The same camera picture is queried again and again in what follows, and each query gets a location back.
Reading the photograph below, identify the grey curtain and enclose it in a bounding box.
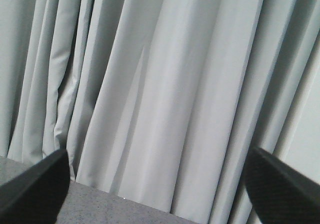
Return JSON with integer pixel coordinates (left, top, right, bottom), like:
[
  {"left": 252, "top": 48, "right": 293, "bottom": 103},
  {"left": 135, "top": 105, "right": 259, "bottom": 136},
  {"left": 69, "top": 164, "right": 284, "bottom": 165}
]
[{"left": 0, "top": 0, "right": 320, "bottom": 224}]

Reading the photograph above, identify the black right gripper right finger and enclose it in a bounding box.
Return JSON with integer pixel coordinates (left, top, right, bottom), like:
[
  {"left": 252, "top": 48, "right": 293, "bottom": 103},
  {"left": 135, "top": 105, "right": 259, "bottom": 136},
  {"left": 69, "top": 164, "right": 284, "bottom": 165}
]
[{"left": 244, "top": 147, "right": 320, "bottom": 224}]

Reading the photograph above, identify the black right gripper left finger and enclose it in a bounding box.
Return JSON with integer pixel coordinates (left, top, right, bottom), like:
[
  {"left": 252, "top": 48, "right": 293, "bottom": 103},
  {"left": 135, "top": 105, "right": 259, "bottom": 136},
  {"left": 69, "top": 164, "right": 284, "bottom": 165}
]
[{"left": 0, "top": 149, "right": 70, "bottom": 224}]

